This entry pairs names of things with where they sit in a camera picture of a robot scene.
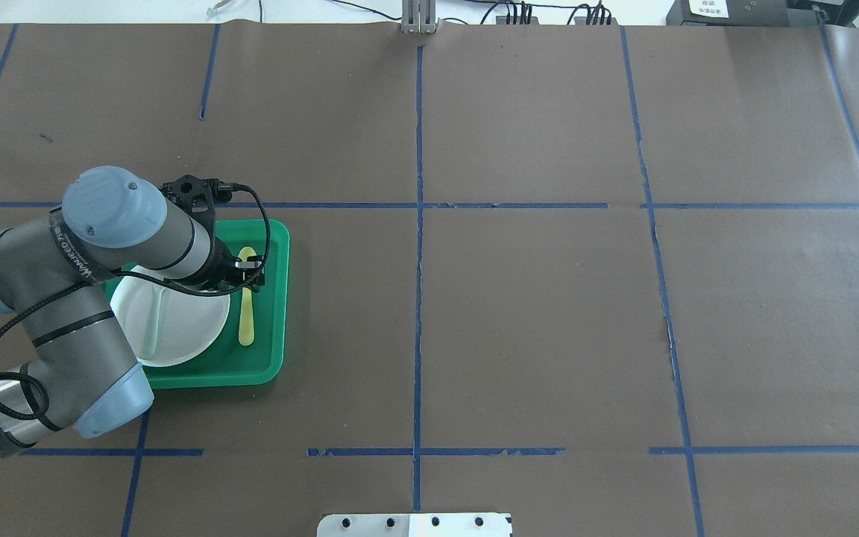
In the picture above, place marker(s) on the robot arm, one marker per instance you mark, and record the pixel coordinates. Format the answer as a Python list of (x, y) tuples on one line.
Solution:
[(65, 361)]

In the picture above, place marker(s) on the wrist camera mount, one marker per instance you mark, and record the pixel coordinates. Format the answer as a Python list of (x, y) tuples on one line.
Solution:
[(198, 198)]

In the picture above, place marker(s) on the aluminium frame post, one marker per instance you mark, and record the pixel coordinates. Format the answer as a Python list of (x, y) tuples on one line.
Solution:
[(419, 17)]

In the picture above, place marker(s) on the black desktop box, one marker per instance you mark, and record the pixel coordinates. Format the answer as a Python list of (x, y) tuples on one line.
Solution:
[(728, 13)]

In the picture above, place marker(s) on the yellow plastic spoon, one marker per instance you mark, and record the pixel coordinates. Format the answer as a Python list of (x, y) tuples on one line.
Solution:
[(246, 331)]

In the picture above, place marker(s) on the green plastic tray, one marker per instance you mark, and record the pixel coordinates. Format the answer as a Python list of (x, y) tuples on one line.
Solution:
[(226, 362)]

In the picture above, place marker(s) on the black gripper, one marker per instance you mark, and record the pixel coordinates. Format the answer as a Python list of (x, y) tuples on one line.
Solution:
[(221, 269)]

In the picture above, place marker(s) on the white round plate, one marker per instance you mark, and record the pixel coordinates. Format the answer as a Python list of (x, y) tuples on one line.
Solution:
[(164, 327)]

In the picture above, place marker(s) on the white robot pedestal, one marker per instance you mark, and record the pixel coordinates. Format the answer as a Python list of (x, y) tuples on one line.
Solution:
[(417, 524)]

